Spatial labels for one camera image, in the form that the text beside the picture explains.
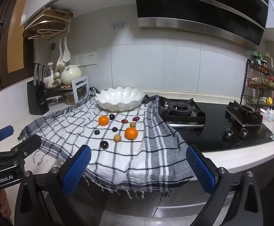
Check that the grey wall hook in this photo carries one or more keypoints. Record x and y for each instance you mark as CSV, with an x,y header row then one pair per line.
x,y
118,25

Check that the white wall rack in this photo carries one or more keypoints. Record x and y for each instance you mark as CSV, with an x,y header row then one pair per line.
x,y
69,26

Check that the white slotted stand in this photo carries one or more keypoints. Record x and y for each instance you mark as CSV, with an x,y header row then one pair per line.
x,y
74,87

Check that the wooden trivet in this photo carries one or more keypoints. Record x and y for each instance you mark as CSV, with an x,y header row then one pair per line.
x,y
66,86

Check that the steel stockpot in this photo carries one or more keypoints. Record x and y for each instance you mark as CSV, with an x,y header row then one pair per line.
x,y
69,97

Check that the grey base cabinet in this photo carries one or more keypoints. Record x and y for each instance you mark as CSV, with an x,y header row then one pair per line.
x,y
174,211

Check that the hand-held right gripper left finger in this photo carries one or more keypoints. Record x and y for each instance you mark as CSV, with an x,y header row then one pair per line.
x,y
77,169

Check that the row of seasoning packets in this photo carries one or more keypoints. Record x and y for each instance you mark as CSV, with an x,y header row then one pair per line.
x,y
264,82

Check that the black steel range hood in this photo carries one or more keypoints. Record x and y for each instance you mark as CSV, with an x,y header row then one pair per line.
x,y
198,9

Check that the brown longan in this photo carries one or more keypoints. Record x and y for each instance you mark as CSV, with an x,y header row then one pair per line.
x,y
117,138
133,124

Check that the green capped bottle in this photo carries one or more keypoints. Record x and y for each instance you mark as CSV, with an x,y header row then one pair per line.
x,y
257,56

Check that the white scalloped bowl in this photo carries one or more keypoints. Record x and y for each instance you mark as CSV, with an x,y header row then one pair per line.
x,y
120,96

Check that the white plastic jug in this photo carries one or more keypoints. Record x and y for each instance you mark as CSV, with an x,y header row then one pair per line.
x,y
268,57

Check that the grey checked cloth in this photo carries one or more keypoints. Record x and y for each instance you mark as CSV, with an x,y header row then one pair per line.
x,y
132,155

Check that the steel pot with cream knob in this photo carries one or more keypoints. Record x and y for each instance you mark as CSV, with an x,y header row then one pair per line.
x,y
50,71

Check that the white condiment jar set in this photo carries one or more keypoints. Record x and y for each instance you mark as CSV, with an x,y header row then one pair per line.
x,y
268,114

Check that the rectangular wooden cutting board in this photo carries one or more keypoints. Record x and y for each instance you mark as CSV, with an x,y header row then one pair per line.
x,y
56,13

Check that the black glass gas cooktop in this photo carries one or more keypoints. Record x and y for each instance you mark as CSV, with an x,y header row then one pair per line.
x,y
212,122

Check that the dark red jujube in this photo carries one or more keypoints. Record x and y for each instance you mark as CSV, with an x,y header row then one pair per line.
x,y
136,118

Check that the round wooden board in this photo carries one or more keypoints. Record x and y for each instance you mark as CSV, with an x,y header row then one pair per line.
x,y
45,26

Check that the gas stove burner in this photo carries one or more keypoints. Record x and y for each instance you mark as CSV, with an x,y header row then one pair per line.
x,y
181,108

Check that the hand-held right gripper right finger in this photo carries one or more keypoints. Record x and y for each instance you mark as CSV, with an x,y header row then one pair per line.
x,y
201,169

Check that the orange tangerine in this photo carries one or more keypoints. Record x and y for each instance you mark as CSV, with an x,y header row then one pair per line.
x,y
131,133
103,120

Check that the steel pan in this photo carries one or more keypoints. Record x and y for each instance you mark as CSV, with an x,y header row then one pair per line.
x,y
54,100

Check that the steel cooktop knob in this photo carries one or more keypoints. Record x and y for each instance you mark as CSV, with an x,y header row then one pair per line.
x,y
244,133
228,133

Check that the large cream ceramic pot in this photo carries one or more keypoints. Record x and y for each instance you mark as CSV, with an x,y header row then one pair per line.
x,y
71,75

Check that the red date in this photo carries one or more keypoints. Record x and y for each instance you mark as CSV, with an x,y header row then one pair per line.
x,y
124,121

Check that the white wall socket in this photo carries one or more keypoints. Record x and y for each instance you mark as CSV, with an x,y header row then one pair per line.
x,y
92,58
74,60
82,59

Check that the white ladle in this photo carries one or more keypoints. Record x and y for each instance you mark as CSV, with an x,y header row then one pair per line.
x,y
60,58

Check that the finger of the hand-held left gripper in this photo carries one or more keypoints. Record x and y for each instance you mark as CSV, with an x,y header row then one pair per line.
x,y
29,143
2,133

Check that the black burner grate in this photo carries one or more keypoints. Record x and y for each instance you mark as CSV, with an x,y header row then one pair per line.
x,y
244,111

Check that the black knife block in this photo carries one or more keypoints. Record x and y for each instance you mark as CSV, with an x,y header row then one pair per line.
x,y
36,101

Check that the person's left hand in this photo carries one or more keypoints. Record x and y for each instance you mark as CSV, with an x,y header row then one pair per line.
x,y
4,203

